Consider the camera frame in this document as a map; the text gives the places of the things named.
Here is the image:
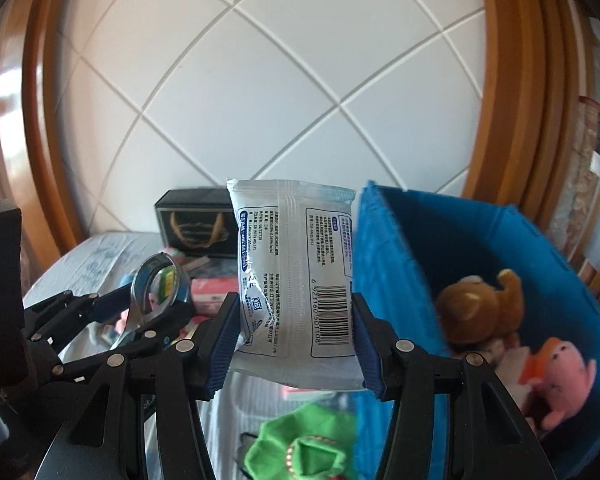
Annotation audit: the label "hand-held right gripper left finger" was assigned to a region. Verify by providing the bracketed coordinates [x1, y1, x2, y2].
[32, 292, 241, 480]

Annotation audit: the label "pink pig plush toy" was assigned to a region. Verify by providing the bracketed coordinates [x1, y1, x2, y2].
[522, 337, 598, 431]

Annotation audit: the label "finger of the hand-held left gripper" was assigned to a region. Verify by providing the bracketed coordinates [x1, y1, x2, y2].
[47, 304, 197, 387]
[22, 285, 136, 356]

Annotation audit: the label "brown bear plush toy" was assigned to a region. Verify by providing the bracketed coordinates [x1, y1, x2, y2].
[434, 268, 526, 348]

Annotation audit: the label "pink and white box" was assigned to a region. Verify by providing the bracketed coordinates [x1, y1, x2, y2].
[190, 277, 238, 317]

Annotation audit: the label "striped bedsheet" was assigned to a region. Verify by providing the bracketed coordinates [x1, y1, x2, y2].
[22, 230, 361, 480]

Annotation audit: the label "white plush toy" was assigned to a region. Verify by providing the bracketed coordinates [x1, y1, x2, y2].
[495, 347, 546, 396]

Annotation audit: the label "black gift box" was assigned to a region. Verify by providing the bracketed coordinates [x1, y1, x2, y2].
[154, 187, 238, 260]

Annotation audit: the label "small pink packet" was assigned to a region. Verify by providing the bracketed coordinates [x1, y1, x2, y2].
[162, 247, 211, 276]

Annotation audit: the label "green yellow box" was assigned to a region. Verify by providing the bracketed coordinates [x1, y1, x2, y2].
[152, 267, 176, 301]

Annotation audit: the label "metal tongs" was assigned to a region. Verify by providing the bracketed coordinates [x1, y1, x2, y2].
[111, 254, 193, 351]

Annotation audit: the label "wooden headboard frame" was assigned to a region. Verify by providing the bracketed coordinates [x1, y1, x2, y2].
[22, 0, 586, 256]

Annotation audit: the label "white wipes packet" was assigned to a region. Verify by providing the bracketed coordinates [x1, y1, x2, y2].
[227, 178, 376, 392]

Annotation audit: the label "green plush toy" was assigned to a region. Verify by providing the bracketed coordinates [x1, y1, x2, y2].
[244, 400, 358, 480]

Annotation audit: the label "blue fabric storage bin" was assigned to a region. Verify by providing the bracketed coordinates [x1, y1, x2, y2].
[352, 180, 600, 480]

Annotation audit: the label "patterned fabric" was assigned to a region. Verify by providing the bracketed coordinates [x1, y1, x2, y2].
[545, 95, 600, 321]

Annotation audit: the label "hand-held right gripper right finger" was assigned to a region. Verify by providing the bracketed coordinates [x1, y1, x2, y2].
[350, 292, 558, 480]

